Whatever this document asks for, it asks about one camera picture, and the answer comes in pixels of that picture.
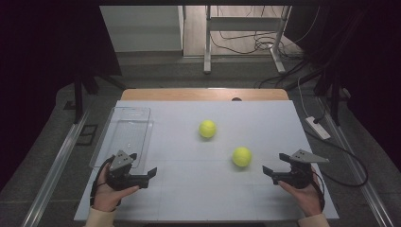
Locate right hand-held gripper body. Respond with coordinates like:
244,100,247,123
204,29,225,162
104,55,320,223
271,148,330,190

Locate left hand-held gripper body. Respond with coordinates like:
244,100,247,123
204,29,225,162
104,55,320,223
106,149,150,192

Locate clear plastic container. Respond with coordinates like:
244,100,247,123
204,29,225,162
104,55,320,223
89,106,154,175

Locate yellow tennis ball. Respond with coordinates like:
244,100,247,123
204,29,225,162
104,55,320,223
232,146,253,167
198,119,218,139

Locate person's right hand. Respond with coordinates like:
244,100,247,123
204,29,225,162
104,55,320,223
277,166,323,218

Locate person's left hand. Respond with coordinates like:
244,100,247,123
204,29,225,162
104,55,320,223
92,170,141,213

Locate white power strip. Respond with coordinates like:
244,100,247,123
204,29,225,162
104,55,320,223
305,115,332,141

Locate white table mat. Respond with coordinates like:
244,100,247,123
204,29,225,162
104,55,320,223
74,99,340,222

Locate black stand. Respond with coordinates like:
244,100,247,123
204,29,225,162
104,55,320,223
285,60,348,127
63,70,129,125

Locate white cabinet panel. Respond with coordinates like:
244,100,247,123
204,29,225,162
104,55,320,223
99,5,184,53

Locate black gripper strap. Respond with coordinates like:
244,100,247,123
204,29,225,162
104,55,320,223
310,169,326,213
89,155,117,208

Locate black power cable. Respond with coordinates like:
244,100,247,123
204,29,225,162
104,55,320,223
304,94,369,188

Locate metal floor rail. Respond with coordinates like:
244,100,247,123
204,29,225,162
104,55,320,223
316,96,395,227
20,107,93,227

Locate tangle of floor cables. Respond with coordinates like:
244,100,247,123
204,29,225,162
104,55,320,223
209,5,321,60

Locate white desk frame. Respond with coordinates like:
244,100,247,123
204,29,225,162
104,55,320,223
202,5,292,76

